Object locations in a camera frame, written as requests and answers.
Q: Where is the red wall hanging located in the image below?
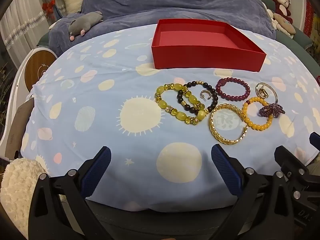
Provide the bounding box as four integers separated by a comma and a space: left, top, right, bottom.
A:
304, 0, 314, 36

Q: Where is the purple beaded bow ornament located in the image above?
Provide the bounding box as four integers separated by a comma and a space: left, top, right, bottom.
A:
259, 103, 286, 118

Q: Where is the gold chain bangle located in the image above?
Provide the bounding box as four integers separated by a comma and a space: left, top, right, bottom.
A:
209, 103, 248, 145

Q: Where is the maroon bead bracelet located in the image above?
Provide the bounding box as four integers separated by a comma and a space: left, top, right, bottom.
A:
215, 78, 251, 102

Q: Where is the thin gold charm bangle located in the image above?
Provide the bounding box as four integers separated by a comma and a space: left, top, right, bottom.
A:
255, 82, 279, 105

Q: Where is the silver tinsel garland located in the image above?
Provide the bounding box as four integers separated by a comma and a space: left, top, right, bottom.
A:
4, 12, 47, 45

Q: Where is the red cardboard box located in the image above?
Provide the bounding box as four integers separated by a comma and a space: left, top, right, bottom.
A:
151, 19, 267, 72

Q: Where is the blue curtain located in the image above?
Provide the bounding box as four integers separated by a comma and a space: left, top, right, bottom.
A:
49, 0, 66, 22

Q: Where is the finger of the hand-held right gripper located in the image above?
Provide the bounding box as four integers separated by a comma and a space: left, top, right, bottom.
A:
309, 132, 320, 155
274, 145, 312, 180

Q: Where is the brown cardboard piece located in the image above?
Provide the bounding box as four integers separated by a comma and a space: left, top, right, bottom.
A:
5, 97, 35, 160

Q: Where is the grey mouse plush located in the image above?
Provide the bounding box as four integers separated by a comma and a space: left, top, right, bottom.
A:
68, 11, 104, 41

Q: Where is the white curtain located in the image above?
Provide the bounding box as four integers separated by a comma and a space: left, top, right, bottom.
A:
0, 0, 54, 65

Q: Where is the white round wood-top table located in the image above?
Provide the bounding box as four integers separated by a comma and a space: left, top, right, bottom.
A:
10, 48, 58, 155

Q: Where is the blue planet-print bedsheet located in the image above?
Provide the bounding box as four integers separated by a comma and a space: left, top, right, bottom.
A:
20, 24, 320, 212

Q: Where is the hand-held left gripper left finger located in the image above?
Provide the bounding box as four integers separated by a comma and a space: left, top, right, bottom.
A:
28, 146, 112, 240

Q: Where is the yellow-green bead bracelet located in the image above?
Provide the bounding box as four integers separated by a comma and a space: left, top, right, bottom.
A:
155, 83, 207, 125

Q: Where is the black bead bracelet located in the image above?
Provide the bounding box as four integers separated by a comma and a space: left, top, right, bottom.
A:
177, 81, 219, 113

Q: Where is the orange bead bracelet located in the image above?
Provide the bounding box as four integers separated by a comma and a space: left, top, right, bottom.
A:
242, 97, 273, 131

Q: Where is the red ribbon bow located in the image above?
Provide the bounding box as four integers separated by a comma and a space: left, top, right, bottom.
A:
42, 0, 56, 19

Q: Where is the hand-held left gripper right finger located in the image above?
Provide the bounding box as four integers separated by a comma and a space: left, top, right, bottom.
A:
211, 144, 298, 240

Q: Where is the brown cookie plush pillow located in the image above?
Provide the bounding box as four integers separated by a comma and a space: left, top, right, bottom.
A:
266, 9, 297, 39

